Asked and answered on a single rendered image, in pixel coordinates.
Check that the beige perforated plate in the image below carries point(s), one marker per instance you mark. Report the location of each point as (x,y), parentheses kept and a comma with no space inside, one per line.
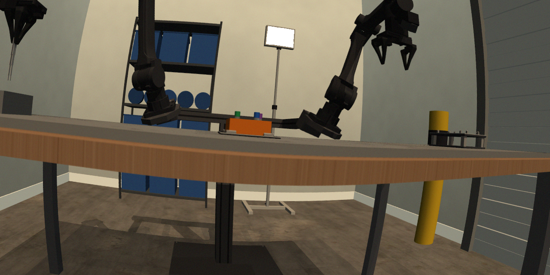
(212,141)

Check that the grey slotted rack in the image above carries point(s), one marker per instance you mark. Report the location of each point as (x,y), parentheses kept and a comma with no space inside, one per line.
(15,103)

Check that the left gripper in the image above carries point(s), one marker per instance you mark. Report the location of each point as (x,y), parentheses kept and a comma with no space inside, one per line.
(386,38)

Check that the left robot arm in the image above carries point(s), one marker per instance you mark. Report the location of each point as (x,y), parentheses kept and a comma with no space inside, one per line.
(341,92)

